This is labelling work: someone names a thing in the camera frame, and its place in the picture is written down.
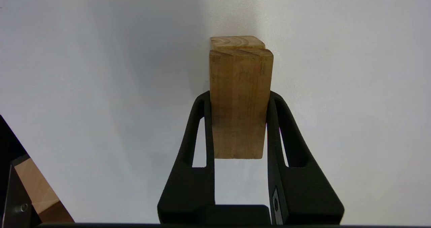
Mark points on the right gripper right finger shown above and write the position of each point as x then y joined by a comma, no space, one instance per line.
303,194

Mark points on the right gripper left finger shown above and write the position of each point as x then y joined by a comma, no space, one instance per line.
188,187

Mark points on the rectangular wooden building block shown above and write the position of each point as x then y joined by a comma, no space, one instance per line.
240,100

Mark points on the arched wooden building block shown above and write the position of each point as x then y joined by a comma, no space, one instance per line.
235,42

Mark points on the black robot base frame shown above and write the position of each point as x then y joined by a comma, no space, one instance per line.
10,187

